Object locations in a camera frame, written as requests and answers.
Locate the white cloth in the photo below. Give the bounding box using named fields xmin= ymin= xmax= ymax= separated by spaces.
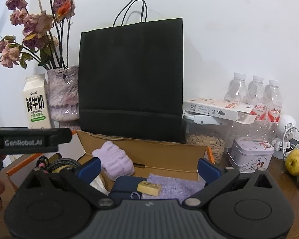
xmin=90 ymin=174 xmax=109 ymax=195

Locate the black braided cable coil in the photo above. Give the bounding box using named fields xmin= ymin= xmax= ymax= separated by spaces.
xmin=36 ymin=155 xmax=82 ymax=175

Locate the lilac fluffy towel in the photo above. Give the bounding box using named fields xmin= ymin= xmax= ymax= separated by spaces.
xmin=92 ymin=141 xmax=135 ymax=181

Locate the yellow white plush toy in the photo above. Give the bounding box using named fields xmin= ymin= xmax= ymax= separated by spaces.
xmin=52 ymin=165 xmax=73 ymax=173

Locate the purple cloth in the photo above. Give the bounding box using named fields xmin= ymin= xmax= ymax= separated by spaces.
xmin=141 ymin=174 xmax=206 ymax=203

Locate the navy blue pouch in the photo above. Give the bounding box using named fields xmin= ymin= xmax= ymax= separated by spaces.
xmin=109 ymin=176 xmax=147 ymax=204

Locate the yellow soap block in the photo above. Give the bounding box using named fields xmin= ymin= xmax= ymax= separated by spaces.
xmin=137 ymin=181 xmax=162 ymax=196

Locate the red cardboard box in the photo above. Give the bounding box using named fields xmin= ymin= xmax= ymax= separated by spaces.
xmin=6 ymin=129 xmax=216 ymax=192

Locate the clear jar with seeds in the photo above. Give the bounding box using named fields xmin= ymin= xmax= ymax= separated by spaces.
xmin=183 ymin=111 xmax=233 ymax=164

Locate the white printed tin box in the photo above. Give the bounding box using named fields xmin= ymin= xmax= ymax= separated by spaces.
xmin=227 ymin=137 xmax=274 ymax=173

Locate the milk carton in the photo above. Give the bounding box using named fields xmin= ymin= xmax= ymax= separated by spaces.
xmin=23 ymin=74 xmax=52 ymax=129

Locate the white red flat carton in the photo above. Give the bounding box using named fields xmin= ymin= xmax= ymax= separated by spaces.
xmin=183 ymin=98 xmax=257 ymax=125

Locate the purple textured vase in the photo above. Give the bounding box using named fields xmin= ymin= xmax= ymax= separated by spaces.
xmin=47 ymin=65 xmax=80 ymax=131

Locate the water bottle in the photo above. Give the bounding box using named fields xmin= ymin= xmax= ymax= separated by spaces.
xmin=247 ymin=75 xmax=267 ymax=121
xmin=224 ymin=72 xmax=248 ymax=103
xmin=264 ymin=79 xmax=282 ymax=123

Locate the green yellow apple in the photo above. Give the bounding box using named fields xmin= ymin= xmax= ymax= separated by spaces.
xmin=285 ymin=148 xmax=299 ymax=176

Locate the small white fan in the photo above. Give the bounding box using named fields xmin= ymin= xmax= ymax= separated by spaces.
xmin=271 ymin=114 xmax=297 ymax=160

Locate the black paper shopping bag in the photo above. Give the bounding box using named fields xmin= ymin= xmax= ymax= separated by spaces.
xmin=78 ymin=7 xmax=184 ymax=143

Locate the dried rose bouquet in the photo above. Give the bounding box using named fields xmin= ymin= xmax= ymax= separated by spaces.
xmin=0 ymin=0 xmax=75 ymax=70

